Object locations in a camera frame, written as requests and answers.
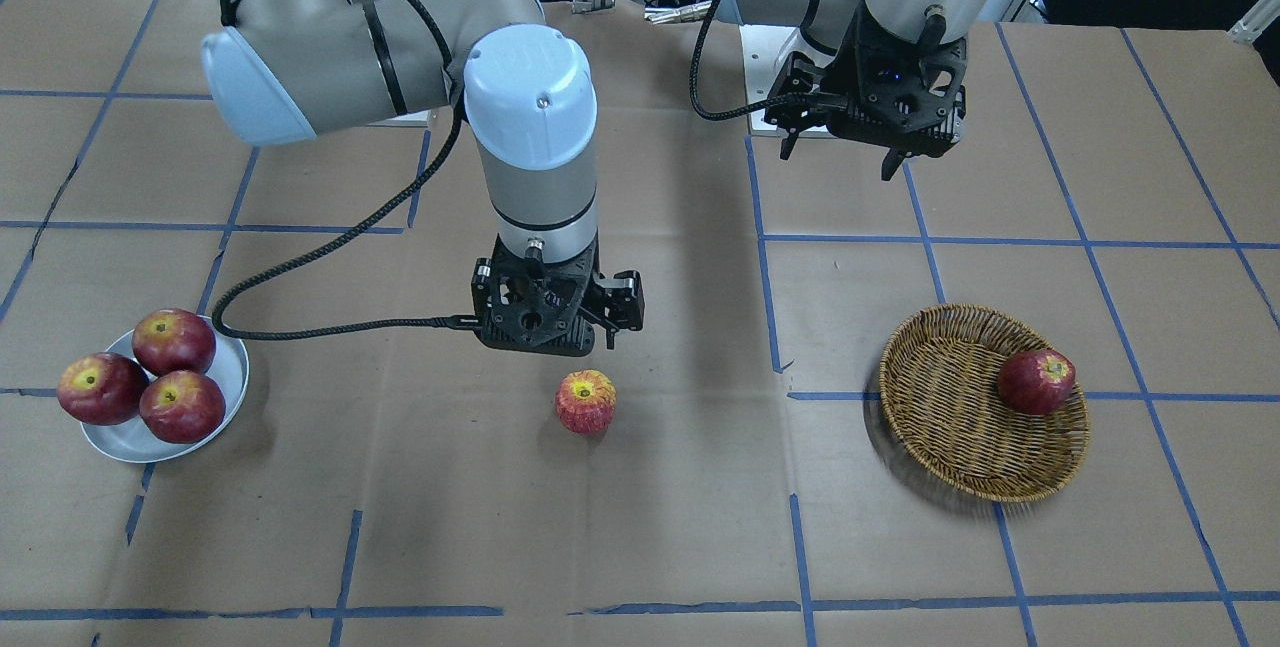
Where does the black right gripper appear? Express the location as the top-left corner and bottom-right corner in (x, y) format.
(470, 237), (645, 357)

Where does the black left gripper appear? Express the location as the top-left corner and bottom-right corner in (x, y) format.
(763, 6), (966, 182)

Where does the yellow-red apple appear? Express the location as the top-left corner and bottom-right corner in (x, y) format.
(553, 369), (617, 436)

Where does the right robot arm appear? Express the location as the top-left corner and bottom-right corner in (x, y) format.
(201, 0), (645, 357)

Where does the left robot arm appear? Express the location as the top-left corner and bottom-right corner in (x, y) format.
(716, 0), (988, 179)

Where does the woven wicker basket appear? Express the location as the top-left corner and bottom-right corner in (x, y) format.
(877, 302), (1092, 504)

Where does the dark red apple in basket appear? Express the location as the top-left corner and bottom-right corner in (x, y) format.
(996, 348), (1076, 416)

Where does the red apple on plate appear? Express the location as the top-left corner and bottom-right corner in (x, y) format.
(131, 307), (218, 375)
(55, 352), (150, 425)
(140, 370), (227, 445)

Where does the white plate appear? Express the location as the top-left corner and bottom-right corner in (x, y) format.
(79, 332), (250, 464)

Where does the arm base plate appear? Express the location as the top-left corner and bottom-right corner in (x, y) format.
(369, 109), (436, 128)
(740, 24), (851, 138)

